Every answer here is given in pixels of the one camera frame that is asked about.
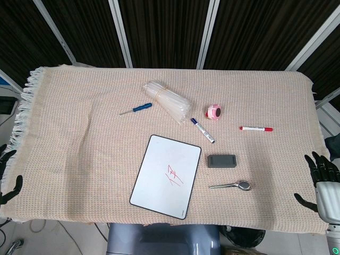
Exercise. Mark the dark grey board eraser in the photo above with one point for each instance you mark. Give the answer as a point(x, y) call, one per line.
point(221, 161)

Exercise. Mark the white board with black rim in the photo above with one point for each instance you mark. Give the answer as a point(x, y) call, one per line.
point(164, 175)

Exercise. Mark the dark green fabric object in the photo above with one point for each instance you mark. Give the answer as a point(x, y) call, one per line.
point(333, 147)

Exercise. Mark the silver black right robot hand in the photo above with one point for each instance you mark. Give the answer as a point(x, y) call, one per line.
point(328, 196)

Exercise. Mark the blue grey robot torso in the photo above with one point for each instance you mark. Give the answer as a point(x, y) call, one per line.
point(162, 239)

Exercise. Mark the chrome metal floor stand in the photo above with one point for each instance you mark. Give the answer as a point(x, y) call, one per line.
point(16, 245)

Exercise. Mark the shiny metal spoon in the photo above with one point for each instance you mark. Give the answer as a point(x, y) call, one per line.
point(243, 185)

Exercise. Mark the beige woven tablecloth with fringe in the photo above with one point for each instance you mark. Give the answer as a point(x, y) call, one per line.
point(79, 146)

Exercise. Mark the clear plastic bag bundle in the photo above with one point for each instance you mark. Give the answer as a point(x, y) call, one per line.
point(170, 102)

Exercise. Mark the red capped marker pen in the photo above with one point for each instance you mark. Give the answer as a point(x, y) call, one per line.
point(256, 129)

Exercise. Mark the blue capped marker pen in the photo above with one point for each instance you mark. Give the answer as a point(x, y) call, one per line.
point(203, 130)

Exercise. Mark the black box device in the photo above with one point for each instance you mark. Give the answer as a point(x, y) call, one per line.
point(6, 105)

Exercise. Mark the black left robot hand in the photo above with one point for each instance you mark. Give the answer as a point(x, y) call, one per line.
point(18, 183)

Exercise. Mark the white aluminium partition post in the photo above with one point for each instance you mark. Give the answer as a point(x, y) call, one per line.
point(120, 32)
point(54, 32)
point(313, 42)
point(208, 34)

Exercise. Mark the pink round toy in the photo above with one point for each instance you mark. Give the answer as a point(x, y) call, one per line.
point(213, 112)

